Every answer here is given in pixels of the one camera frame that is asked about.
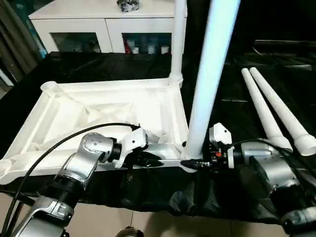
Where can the white plastic table leg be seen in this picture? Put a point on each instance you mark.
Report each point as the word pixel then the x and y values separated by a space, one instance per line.
pixel 179 37
pixel 214 61
pixel 259 103
pixel 279 103

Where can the white plastic table top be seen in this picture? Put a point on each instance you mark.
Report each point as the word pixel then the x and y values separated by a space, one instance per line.
pixel 86 98

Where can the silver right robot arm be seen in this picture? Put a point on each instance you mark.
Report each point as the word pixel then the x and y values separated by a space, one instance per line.
pixel 274 172

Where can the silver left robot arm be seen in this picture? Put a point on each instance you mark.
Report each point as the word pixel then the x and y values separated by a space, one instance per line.
pixel 84 163

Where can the dark brown round object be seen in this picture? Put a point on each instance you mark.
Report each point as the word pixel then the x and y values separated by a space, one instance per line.
pixel 130 232

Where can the black work mat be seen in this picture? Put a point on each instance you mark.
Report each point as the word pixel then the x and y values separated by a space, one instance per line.
pixel 98 64

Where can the red toy figure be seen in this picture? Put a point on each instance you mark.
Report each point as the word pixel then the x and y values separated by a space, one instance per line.
pixel 127 46

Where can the black low shelf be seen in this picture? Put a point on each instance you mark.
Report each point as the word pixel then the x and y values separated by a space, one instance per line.
pixel 284 44

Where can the black metal folding stand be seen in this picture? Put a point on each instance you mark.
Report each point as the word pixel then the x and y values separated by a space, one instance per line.
pixel 14 198

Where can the clear bag of dark parts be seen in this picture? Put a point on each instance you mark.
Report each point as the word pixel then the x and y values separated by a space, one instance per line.
pixel 128 5

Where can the white cabinet with glass doors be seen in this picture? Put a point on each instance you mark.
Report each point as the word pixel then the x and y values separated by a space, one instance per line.
pixel 74 24

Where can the grey curtain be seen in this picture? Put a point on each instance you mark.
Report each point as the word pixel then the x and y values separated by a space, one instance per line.
pixel 17 44

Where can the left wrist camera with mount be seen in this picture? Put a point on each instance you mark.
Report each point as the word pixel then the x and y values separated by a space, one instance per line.
pixel 134 140

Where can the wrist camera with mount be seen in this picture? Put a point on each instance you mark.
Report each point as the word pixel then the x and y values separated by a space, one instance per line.
pixel 221 133
pixel 134 140

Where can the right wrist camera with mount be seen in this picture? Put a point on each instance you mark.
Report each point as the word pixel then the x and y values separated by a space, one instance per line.
pixel 221 133

